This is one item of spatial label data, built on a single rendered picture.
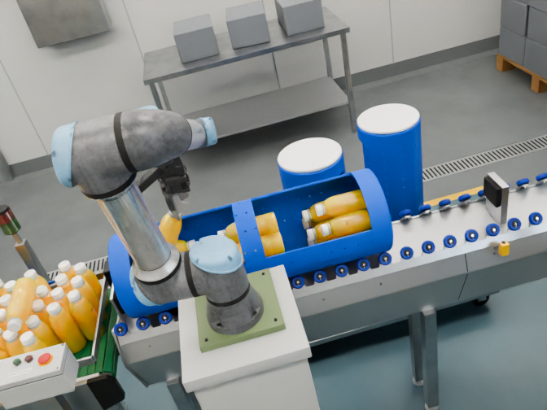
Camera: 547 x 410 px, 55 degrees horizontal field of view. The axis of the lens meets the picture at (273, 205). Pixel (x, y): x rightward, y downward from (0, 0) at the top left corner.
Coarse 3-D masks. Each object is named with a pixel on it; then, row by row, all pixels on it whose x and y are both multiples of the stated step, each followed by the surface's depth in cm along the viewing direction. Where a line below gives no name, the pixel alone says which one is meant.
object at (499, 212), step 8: (488, 176) 180; (496, 176) 178; (488, 184) 178; (496, 184) 176; (504, 184) 174; (488, 192) 179; (496, 192) 174; (504, 192) 173; (488, 200) 185; (496, 200) 176; (504, 200) 175; (488, 208) 187; (496, 208) 181; (504, 208) 177; (496, 216) 182; (504, 216) 179
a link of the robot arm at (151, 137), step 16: (128, 112) 95; (144, 112) 95; (160, 112) 98; (176, 112) 104; (128, 128) 93; (144, 128) 93; (160, 128) 95; (176, 128) 98; (192, 128) 114; (208, 128) 133; (128, 144) 93; (144, 144) 93; (160, 144) 95; (176, 144) 98; (192, 144) 116; (208, 144) 135; (144, 160) 95; (160, 160) 98
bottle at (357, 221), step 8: (336, 216) 169; (344, 216) 167; (352, 216) 167; (360, 216) 166; (368, 216) 166; (328, 224) 168; (336, 224) 166; (344, 224) 166; (352, 224) 166; (360, 224) 166; (368, 224) 166; (336, 232) 167; (344, 232) 166; (352, 232) 167
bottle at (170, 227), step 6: (168, 216) 162; (180, 216) 162; (162, 222) 162; (168, 222) 161; (174, 222) 161; (180, 222) 163; (162, 228) 162; (168, 228) 161; (174, 228) 162; (180, 228) 164; (168, 234) 162; (174, 234) 163; (168, 240) 163; (174, 240) 165
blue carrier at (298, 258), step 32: (288, 192) 177; (320, 192) 183; (192, 224) 181; (224, 224) 184; (256, 224) 160; (288, 224) 187; (384, 224) 161; (128, 256) 160; (256, 256) 160; (288, 256) 161; (320, 256) 163; (352, 256) 167; (128, 288) 158
